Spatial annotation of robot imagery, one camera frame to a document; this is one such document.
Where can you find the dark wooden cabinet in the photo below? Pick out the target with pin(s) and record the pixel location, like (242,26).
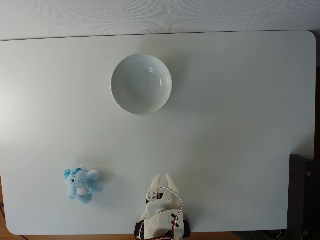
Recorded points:
(300,195)

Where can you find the skyblue plush elephant doll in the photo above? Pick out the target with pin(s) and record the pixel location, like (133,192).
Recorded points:
(82,183)

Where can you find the white ceramic bowl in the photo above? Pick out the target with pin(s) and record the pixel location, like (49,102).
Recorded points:
(141,85)

